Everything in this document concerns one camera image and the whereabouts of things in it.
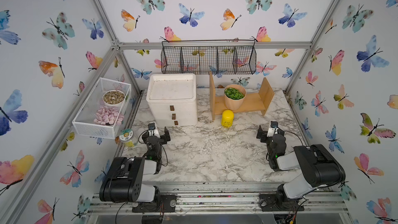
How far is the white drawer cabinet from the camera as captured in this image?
86cm

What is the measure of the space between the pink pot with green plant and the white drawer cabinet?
197 mm

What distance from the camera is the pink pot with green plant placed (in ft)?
3.05

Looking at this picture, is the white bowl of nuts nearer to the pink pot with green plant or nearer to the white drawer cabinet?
the white drawer cabinet

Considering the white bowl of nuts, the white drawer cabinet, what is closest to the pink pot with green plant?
the white drawer cabinet

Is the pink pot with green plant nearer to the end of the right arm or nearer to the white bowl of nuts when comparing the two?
the end of the right arm

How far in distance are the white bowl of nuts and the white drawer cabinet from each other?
14 cm

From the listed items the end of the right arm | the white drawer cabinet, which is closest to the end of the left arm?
the white drawer cabinet

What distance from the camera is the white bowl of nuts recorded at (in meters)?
0.71
